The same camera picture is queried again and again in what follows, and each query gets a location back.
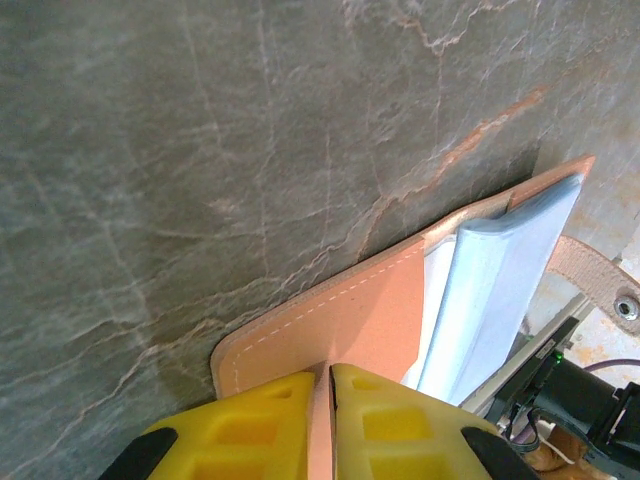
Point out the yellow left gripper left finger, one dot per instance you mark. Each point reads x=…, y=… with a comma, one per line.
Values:
x=240, y=435

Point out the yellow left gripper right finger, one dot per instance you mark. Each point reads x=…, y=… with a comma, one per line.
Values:
x=400, y=435

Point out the brown leather card holder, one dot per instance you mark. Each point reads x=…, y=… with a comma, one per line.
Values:
x=380, y=310

